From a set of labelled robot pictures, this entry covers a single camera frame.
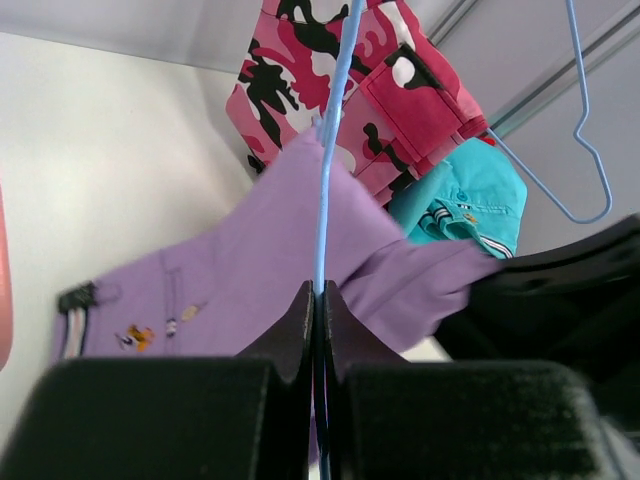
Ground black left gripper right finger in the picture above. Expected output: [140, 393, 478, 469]
[324, 283, 615, 479]

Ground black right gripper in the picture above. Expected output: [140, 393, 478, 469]
[435, 215, 639, 430]

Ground blue hanger with purple trousers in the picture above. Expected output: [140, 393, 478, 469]
[312, 0, 366, 480]

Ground pink floral trousers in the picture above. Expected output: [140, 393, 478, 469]
[226, 1, 487, 204]

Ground empty light blue hanger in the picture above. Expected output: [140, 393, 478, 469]
[486, 0, 613, 225]

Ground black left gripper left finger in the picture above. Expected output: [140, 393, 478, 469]
[1, 282, 315, 479]

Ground purple trousers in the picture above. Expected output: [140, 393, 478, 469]
[52, 130, 498, 361]

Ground teal trousers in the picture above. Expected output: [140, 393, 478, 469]
[388, 138, 528, 259]

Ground right aluminium frame post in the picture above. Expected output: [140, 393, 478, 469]
[427, 0, 640, 136]

